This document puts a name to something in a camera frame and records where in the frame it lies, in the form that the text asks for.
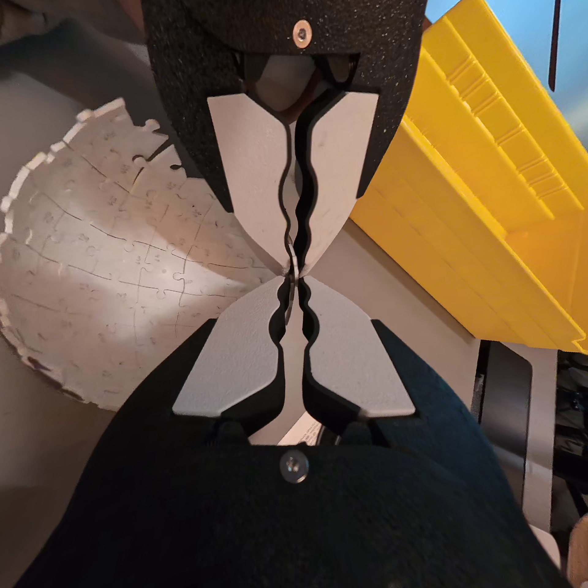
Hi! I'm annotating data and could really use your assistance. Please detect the dark thin strap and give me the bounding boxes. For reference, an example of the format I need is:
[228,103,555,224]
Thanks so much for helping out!
[548,0,562,92]

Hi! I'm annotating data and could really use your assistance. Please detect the white puzzle instruction leaflet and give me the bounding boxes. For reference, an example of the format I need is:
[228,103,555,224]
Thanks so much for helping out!
[280,411,341,446]

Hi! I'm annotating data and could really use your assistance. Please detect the dark glossy panel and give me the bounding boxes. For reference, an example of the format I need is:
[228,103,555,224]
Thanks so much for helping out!
[480,342,536,462]

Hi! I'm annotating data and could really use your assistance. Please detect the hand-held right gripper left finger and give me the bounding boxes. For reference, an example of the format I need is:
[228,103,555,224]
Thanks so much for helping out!
[172,275,295,432]

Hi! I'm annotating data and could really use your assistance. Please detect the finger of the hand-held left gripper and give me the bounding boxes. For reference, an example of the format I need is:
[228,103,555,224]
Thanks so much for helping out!
[207,91,297,276]
[295,89,381,276]

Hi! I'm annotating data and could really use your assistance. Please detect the white puzzle ball half shell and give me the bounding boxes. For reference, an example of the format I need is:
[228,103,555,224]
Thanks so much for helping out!
[0,97,301,412]

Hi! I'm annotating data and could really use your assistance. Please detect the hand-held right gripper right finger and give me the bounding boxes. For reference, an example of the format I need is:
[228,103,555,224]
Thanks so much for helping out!
[296,276,415,435]

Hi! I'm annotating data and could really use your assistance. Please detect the stacked yellow plastic bins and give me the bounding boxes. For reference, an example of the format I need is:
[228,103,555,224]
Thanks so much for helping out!
[351,0,588,354]

